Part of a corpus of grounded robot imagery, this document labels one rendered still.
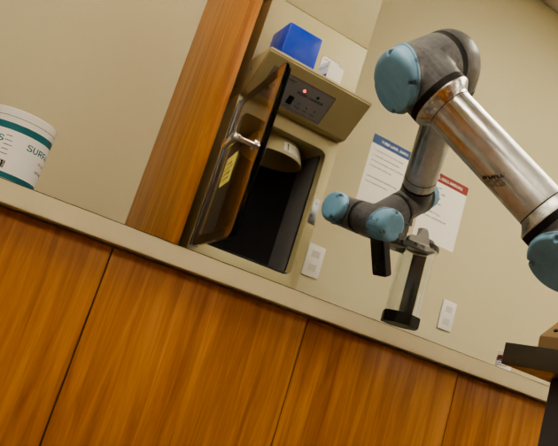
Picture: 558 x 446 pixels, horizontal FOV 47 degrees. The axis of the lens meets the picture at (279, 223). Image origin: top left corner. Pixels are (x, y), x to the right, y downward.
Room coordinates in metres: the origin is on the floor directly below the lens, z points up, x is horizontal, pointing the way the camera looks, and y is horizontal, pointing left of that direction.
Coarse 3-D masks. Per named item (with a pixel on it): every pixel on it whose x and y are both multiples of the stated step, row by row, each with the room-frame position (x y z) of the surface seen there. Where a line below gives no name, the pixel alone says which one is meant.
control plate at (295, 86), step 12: (288, 84) 1.52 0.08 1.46; (300, 84) 1.52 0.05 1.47; (288, 96) 1.54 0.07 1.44; (300, 96) 1.54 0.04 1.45; (312, 96) 1.55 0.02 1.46; (324, 96) 1.55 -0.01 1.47; (288, 108) 1.57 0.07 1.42; (300, 108) 1.57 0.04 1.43; (312, 108) 1.57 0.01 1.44; (324, 108) 1.57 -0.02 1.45; (312, 120) 1.60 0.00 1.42
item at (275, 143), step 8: (272, 136) 1.64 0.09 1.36; (280, 136) 1.64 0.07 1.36; (272, 144) 1.63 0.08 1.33; (280, 144) 1.63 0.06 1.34; (288, 144) 1.65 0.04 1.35; (296, 144) 1.67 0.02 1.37; (272, 152) 1.78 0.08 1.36; (280, 152) 1.63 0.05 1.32; (288, 152) 1.64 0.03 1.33; (296, 152) 1.66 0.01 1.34; (264, 160) 1.79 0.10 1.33; (272, 160) 1.79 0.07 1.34; (280, 160) 1.78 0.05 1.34; (288, 160) 1.77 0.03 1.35; (296, 160) 1.66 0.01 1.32; (272, 168) 1.79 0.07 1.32; (280, 168) 1.79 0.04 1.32; (288, 168) 1.77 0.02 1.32; (296, 168) 1.74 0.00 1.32
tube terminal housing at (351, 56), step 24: (264, 24) 1.55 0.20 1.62; (312, 24) 1.60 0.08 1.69; (264, 48) 1.56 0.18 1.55; (336, 48) 1.64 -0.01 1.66; (360, 48) 1.67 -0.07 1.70; (240, 72) 1.60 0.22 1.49; (240, 96) 1.55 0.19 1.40; (288, 120) 1.61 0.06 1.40; (216, 144) 1.59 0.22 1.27; (312, 144) 1.65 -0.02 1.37; (336, 144) 1.68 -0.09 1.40; (312, 192) 1.69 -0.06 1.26; (192, 216) 1.58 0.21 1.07; (240, 264) 1.61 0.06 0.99; (288, 264) 1.69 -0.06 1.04
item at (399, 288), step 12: (408, 252) 1.63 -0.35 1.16; (420, 252) 1.62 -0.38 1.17; (408, 264) 1.63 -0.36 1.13; (420, 264) 1.62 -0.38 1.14; (432, 264) 1.65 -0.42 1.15; (396, 276) 1.65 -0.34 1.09; (408, 276) 1.63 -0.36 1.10; (420, 276) 1.62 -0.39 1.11; (396, 288) 1.64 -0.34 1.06; (408, 288) 1.62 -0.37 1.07; (420, 288) 1.63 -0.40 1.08; (396, 300) 1.63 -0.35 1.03; (408, 300) 1.62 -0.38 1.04; (420, 300) 1.63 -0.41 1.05; (408, 312) 1.62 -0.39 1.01; (420, 312) 1.65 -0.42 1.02
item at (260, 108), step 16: (288, 64) 1.25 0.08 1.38; (272, 80) 1.31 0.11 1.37; (256, 96) 1.40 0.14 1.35; (272, 96) 1.27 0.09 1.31; (240, 112) 1.50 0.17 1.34; (256, 112) 1.35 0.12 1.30; (272, 112) 1.25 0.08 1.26; (240, 128) 1.45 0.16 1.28; (256, 128) 1.31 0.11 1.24; (240, 144) 1.40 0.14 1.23; (256, 144) 1.27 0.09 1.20; (224, 160) 1.49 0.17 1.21; (240, 160) 1.35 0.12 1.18; (256, 160) 1.25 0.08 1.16; (240, 176) 1.31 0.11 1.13; (224, 192) 1.40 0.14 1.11; (240, 192) 1.27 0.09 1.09; (208, 208) 1.49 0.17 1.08; (224, 208) 1.35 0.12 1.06; (240, 208) 1.25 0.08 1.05; (208, 224) 1.44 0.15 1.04; (224, 224) 1.31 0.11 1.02; (208, 240) 1.39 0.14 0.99
